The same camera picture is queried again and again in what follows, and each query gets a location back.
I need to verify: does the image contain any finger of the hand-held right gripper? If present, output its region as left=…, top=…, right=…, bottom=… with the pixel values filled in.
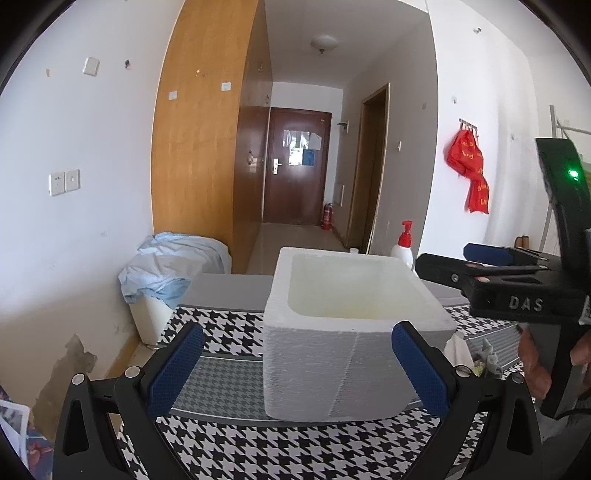
left=416, top=253, right=472, bottom=296
left=463, top=243, right=561, bottom=269

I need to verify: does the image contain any stack of printed booklets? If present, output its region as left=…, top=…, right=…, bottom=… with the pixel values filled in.
left=0, top=398, right=56, bottom=480

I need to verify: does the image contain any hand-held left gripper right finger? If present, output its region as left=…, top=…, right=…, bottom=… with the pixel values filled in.
left=392, top=320, right=543, bottom=480

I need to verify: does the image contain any brown entrance door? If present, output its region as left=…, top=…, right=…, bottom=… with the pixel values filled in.
left=262, top=107, right=333, bottom=227

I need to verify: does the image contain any round ceiling lamp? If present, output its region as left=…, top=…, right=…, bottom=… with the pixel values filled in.
left=310, top=36, right=340, bottom=55

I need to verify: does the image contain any houndstooth tablecloth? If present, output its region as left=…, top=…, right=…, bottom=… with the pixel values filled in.
left=117, top=272, right=546, bottom=480

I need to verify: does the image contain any white foam box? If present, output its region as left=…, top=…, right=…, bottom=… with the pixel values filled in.
left=263, top=247, right=458, bottom=422

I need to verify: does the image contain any light blue cloth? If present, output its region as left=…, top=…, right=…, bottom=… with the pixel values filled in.
left=118, top=232, right=227, bottom=309

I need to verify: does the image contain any wooden side door frame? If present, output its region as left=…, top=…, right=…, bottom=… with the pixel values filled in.
left=346, top=83, right=391, bottom=252

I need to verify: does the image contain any white paper notice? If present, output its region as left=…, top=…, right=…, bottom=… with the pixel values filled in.
left=283, top=130, right=322, bottom=151

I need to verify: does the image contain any wooden wardrobe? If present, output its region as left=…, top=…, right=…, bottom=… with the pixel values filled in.
left=151, top=0, right=273, bottom=275

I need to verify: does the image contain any person's right hand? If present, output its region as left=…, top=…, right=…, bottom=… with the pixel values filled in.
left=517, top=322, right=591, bottom=400

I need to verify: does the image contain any grey cloth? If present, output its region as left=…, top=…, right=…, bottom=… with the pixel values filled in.
left=471, top=338, right=505, bottom=378

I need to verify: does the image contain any translucent white plastic strip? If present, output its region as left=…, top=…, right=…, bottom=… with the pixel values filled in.
left=445, top=331, right=472, bottom=370

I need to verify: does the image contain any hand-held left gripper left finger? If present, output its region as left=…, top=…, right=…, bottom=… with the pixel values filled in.
left=53, top=320, right=206, bottom=480

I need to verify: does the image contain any white pump bottle red top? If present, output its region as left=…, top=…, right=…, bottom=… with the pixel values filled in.
left=390, top=220, right=422, bottom=278

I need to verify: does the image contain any red plastic bag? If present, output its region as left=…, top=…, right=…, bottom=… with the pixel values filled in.
left=445, top=128, right=485, bottom=178
left=464, top=171, right=490, bottom=214

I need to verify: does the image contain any white bin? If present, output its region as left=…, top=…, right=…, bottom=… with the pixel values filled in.
left=129, top=244, right=232, bottom=347

